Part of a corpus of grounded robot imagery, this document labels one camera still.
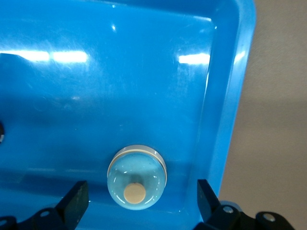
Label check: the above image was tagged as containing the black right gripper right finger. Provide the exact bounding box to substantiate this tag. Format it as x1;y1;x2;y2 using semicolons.
195;179;295;230

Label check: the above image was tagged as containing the blue plastic tray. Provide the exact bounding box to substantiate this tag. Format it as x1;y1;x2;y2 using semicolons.
0;0;259;230

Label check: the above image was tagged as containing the blue call bell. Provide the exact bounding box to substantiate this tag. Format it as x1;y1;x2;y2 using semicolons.
106;144;167;211

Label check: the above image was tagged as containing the brown table mat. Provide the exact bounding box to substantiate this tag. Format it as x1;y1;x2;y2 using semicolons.
219;0;307;230

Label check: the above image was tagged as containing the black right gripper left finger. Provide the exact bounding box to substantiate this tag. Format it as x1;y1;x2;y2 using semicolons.
0;181;90;230

